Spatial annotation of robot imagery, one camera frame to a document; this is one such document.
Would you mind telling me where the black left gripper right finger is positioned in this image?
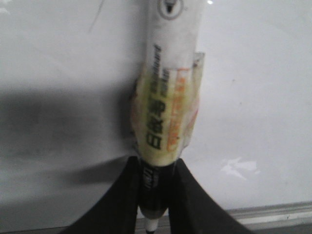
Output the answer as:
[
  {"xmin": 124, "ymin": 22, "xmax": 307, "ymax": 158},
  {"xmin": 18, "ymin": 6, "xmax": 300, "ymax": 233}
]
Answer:
[{"xmin": 169, "ymin": 159, "xmax": 253, "ymax": 234}]

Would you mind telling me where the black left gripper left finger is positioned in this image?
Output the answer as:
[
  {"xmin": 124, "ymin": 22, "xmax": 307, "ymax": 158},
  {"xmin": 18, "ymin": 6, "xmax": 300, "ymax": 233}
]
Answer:
[{"xmin": 61, "ymin": 156, "xmax": 140, "ymax": 234}]

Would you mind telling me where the white whiteboard with aluminium frame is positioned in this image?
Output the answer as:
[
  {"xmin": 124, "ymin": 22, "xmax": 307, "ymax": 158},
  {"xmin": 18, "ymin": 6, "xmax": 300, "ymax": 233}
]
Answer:
[{"xmin": 0, "ymin": 0, "xmax": 312, "ymax": 233}]

